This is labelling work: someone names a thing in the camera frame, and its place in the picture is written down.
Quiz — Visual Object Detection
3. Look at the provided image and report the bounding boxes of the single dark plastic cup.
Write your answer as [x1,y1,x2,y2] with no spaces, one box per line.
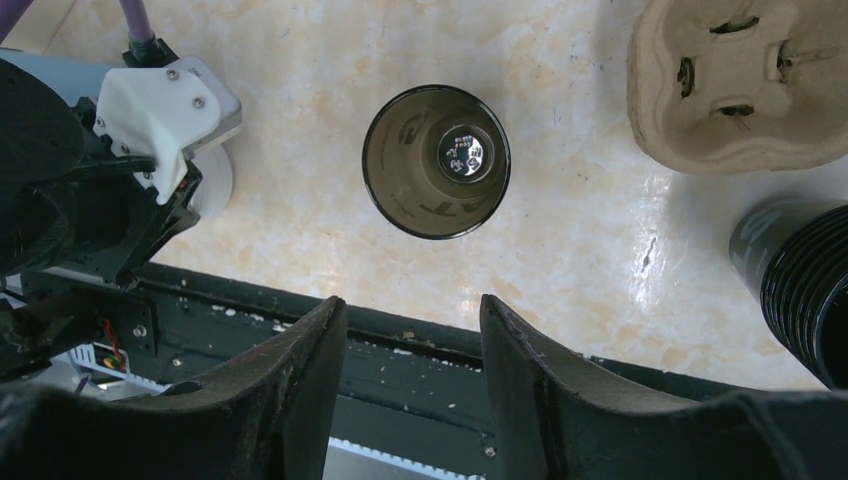
[362,84,511,240]

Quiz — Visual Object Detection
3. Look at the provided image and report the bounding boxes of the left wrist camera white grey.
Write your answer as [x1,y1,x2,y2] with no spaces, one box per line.
[94,56,243,205]

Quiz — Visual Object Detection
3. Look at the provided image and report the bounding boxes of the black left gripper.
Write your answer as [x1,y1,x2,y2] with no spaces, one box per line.
[1,60,202,287]

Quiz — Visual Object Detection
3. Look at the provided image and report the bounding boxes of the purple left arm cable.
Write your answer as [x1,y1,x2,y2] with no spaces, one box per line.
[0,0,160,64]

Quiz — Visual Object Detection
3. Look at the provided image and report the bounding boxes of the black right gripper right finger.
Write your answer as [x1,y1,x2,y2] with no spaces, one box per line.
[480,295,847,479]

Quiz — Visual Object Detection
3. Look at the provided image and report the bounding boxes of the stack of white lids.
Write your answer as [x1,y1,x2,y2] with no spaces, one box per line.
[189,145,234,219]

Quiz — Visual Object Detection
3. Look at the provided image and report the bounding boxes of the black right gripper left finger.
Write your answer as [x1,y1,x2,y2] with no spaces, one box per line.
[1,297,348,479]

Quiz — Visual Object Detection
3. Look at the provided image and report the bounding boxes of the brown pulp cup carrier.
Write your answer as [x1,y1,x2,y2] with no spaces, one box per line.
[627,1,847,174]

